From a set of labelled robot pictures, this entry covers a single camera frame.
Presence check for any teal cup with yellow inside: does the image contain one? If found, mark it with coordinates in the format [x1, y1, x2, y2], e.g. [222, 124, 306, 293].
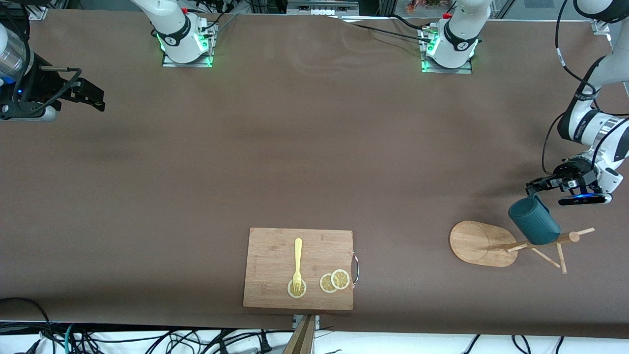
[508, 195, 561, 245]

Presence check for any wooden mug rack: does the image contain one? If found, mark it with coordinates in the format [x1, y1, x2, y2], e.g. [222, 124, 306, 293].
[449, 220, 595, 274]

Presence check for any bamboo cutting board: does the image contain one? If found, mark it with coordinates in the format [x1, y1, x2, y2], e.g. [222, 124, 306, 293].
[243, 227, 354, 311]

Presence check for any yellow plastic fork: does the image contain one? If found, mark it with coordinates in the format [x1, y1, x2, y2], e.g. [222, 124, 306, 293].
[293, 238, 303, 292]

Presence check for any grey power strip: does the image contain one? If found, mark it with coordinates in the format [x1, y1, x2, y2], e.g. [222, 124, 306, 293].
[287, 0, 359, 14]

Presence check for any wooden tripod leg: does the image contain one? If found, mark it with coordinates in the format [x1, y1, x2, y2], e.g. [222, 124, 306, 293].
[283, 315, 317, 354]

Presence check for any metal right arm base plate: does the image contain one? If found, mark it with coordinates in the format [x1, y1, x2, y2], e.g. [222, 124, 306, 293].
[161, 24, 215, 68]

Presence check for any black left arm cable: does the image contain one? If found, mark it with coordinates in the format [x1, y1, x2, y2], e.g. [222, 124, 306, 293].
[542, 0, 629, 180]

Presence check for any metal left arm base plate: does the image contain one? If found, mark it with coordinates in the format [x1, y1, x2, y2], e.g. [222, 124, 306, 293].
[419, 27, 475, 74]

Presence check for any black looped floor cable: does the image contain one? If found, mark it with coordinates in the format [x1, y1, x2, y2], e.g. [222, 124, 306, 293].
[0, 297, 56, 354]

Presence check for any black cable on table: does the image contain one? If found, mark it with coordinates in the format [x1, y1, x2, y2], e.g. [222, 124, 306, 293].
[339, 14, 434, 43]

